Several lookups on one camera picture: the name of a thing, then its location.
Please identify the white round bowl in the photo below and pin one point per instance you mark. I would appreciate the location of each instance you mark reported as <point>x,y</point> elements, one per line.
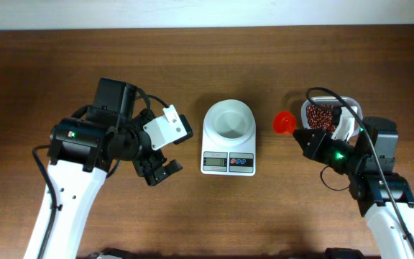
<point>231,119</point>

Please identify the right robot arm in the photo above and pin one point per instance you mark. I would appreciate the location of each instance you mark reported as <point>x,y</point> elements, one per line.
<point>384,197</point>

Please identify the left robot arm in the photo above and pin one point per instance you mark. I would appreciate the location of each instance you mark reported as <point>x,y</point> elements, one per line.
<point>87,148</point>

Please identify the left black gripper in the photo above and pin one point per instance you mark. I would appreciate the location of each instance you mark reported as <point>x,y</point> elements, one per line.
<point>154,161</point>

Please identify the white digital kitchen scale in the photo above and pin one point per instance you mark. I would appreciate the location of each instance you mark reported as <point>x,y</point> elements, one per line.
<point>226,157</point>

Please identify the red adzuki beans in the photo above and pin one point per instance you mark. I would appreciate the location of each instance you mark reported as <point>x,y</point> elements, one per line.
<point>320,118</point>

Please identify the red plastic measuring scoop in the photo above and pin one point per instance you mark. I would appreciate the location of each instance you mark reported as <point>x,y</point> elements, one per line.
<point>284,123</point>

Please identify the clear plastic food container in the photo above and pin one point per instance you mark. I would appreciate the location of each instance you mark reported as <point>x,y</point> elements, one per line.
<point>324,100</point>

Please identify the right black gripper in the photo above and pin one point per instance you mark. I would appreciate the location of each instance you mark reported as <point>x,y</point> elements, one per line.
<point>313,151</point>

